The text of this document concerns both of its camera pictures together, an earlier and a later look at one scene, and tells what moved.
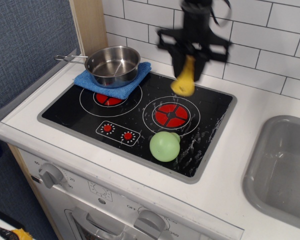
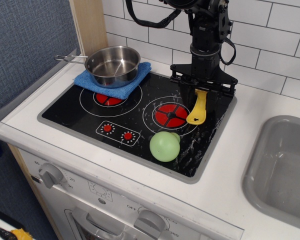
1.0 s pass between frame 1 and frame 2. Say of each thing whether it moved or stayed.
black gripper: moved
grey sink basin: stayed
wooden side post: stayed
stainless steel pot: stayed
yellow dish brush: moved
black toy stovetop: stayed
